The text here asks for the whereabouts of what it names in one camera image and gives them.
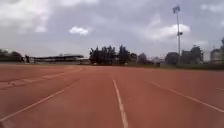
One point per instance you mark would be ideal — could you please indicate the low group of trees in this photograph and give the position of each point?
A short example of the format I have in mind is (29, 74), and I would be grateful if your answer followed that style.
(171, 58)

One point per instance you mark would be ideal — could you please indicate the grandstand with flat roof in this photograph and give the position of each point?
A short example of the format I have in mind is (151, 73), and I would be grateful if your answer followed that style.
(58, 59)

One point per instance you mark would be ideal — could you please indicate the distant row of trees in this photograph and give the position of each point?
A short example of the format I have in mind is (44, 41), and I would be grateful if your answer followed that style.
(10, 55)

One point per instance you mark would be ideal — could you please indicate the red running track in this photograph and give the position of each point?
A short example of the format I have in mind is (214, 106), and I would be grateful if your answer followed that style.
(90, 100)

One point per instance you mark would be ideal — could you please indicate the dark grass strip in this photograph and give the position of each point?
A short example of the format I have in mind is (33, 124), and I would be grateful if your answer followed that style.
(186, 66)

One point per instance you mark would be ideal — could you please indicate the large dark trees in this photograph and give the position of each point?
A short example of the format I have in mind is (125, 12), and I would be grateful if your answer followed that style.
(193, 55)

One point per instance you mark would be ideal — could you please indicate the pale building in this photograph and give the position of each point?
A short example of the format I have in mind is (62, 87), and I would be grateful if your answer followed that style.
(217, 55)

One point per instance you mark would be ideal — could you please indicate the dark clump of trees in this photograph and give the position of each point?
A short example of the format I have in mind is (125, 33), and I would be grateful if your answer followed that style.
(106, 56)

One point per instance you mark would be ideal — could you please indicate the tall floodlight pole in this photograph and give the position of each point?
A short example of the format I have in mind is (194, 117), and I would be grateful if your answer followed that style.
(178, 33)

